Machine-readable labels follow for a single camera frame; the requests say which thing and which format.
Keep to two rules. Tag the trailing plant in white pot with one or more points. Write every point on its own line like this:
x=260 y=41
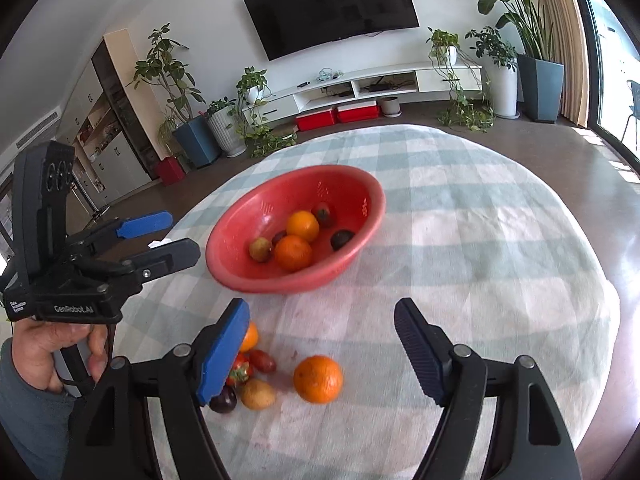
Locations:
x=450 y=54
x=254 y=92

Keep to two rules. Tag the wooden wall cabinet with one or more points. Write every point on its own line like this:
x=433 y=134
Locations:
x=120 y=160

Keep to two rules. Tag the person's left hand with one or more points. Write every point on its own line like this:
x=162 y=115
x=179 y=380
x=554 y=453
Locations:
x=35 y=355

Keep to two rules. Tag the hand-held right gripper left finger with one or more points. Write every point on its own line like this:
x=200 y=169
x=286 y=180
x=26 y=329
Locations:
x=222 y=355

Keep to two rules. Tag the plant in white ribbed pot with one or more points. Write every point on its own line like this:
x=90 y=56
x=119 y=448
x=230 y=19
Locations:
x=225 y=135

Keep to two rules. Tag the leafy tree in blue pot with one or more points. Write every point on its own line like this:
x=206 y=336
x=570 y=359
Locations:
x=197 y=142

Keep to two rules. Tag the white air vent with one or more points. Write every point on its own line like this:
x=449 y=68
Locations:
x=36 y=131

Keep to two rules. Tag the black set-top box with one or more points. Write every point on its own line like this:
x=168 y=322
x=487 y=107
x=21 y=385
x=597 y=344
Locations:
x=382 y=87

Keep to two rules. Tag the green checkered tablecloth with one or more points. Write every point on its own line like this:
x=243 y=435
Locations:
x=475 y=260

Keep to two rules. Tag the red plastic bowl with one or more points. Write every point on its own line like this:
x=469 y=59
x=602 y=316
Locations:
x=260 y=210

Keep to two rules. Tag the beige curtain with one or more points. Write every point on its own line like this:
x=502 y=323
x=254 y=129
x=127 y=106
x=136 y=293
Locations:
x=570 y=60

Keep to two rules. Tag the black balcony chair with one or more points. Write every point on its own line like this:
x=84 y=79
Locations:
x=634 y=105

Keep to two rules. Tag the plant in tall white pot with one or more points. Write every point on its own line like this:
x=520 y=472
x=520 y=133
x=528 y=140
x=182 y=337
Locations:
x=502 y=92

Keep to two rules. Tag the white television cabinet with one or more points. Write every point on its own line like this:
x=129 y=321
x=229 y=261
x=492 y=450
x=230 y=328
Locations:
x=440 y=80

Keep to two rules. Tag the broad-leaf plant in blue pot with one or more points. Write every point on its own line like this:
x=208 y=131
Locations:
x=540 y=90

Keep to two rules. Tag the crumpled white tissue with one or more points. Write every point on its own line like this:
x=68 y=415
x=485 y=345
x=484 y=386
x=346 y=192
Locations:
x=160 y=244

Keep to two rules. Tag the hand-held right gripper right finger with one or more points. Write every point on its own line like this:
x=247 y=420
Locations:
x=425 y=355

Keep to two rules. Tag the black wall television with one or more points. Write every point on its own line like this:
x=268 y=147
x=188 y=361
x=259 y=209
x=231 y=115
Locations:
x=330 y=5

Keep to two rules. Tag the yellow-green tomato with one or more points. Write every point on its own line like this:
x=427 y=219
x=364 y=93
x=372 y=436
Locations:
x=257 y=394
x=260 y=249

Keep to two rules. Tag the black sliding glass door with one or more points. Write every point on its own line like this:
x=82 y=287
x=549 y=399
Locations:
x=592 y=85

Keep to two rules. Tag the orange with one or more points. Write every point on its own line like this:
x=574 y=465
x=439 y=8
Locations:
x=294 y=252
x=318 y=379
x=250 y=337
x=302 y=226

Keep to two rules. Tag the small dark red tomato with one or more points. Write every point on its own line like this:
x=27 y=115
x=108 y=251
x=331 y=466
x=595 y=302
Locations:
x=262 y=360

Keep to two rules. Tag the red storage box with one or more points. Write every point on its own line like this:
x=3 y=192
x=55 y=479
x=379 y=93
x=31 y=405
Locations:
x=316 y=120
x=357 y=112

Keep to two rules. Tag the red floor container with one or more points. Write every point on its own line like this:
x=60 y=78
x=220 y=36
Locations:
x=171 y=170

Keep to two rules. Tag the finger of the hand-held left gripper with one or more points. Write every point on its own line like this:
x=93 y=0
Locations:
x=145 y=225
x=170 y=257

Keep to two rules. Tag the round grey pot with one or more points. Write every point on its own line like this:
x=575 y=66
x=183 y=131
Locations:
x=389 y=107

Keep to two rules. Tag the person's left forearm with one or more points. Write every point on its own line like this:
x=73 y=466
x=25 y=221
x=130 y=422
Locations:
x=30 y=435

